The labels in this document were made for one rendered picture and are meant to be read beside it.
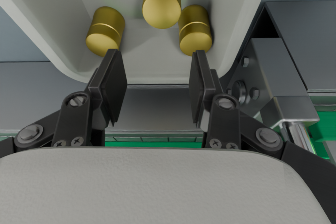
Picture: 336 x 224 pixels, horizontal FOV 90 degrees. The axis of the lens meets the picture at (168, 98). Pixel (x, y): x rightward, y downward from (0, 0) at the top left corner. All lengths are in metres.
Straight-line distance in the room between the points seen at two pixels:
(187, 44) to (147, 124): 0.11
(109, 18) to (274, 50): 0.17
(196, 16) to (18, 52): 0.29
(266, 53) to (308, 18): 0.07
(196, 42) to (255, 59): 0.06
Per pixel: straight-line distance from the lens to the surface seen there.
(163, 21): 0.17
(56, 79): 0.32
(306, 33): 0.22
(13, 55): 0.39
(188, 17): 0.19
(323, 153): 0.27
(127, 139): 0.25
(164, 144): 0.23
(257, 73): 0.17
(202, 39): 0.18
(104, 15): 0.21
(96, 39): 0.19
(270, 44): 0.19
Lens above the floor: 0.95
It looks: 30 degrees down
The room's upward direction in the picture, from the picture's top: 179 degrees counter-clockwise
